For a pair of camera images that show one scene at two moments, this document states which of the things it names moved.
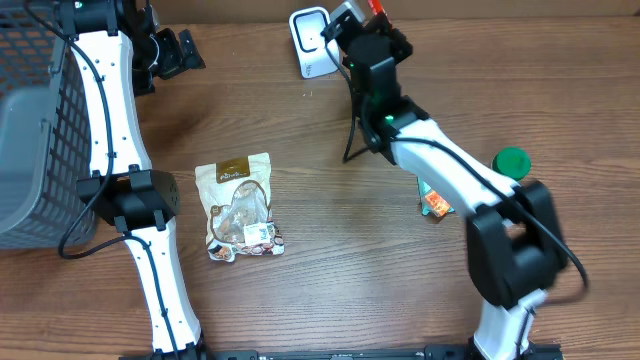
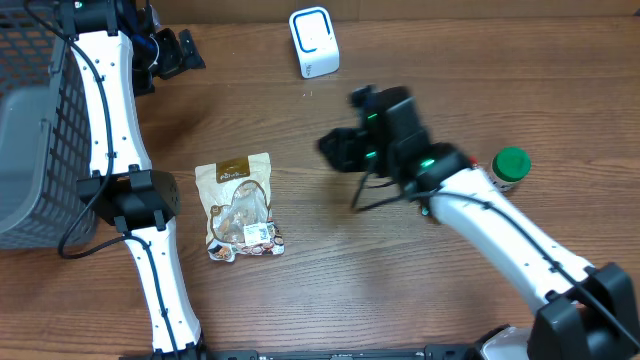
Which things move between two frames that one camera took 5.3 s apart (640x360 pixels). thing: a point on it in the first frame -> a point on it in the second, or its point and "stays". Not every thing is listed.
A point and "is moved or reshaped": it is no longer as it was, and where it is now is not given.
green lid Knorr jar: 513,162 stays
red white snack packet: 376,6 is moved or reshaped
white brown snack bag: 237,203 stays
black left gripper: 176,54 stays
